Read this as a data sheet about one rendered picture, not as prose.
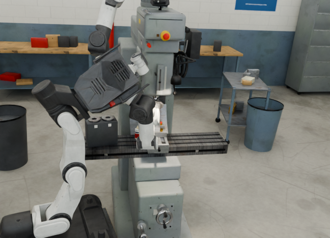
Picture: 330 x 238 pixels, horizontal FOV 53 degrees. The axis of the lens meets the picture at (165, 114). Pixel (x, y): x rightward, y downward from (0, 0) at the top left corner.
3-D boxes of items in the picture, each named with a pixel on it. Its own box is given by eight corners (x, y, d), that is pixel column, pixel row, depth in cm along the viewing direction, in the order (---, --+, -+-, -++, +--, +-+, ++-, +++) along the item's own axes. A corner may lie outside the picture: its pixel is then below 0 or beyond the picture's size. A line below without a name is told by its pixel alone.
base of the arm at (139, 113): (141, 127, 183) (151, 114, 177) (122, 114, 182) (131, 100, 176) (149, 113, 196) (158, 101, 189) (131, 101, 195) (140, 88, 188)
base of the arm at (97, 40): (89, 56, 176) (109, 51, 176) (82, 33, 176) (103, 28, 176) (93, 61, 191) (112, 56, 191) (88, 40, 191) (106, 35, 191)
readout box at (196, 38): (201, 59, 258) (203, 32, 250) (189, 59, 256) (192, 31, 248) (194, 53, 276) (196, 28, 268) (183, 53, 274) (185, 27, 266)
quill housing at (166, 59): (172, 96, 234) (175, 52, 222) (143, 97, 230) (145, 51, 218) (167, 88, 251) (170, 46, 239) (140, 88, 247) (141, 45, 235)
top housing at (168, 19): (185, 41, 207) (187, 14, 201) (144, 40, 202) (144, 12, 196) (170, 29, 250) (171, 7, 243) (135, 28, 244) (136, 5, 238)
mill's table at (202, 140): (227, 153, 259) (228, 144, 256) (63, 161, 235) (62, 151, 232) (217, 140, 280) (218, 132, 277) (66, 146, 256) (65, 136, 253)
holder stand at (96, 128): (118, 144, 246) (118, 119, 239) (88, 148, 239) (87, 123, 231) (114, 137, 257) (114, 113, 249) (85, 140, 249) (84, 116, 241)
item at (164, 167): (180, 179, 244) (182, 164, 239) (134, 182, 237) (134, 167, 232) (168, 147, 289) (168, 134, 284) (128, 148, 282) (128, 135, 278)
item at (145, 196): (178, 258, 250) (184, 193, 227) (136, 263, 244) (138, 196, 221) (160, 194, 323) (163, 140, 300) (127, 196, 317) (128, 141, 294)
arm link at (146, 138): (157, 156, 199) (155, 124, 187) (136, 155, 199) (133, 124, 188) (158, 144, 209) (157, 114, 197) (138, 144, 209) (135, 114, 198)
